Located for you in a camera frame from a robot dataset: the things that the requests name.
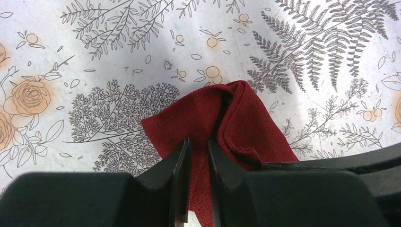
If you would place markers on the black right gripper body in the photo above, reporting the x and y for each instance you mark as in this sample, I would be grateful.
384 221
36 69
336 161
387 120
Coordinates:
380 170

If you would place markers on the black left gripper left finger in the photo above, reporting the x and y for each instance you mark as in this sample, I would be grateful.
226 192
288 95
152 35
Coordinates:
157 198

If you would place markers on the dark red cloth napkin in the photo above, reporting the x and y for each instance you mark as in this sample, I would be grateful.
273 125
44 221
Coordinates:
232 115

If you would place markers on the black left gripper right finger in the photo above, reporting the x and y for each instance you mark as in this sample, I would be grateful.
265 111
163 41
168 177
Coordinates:
294 198

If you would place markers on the floral patterned tablecloth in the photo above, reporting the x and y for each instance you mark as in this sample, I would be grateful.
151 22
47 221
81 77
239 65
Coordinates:
77 77

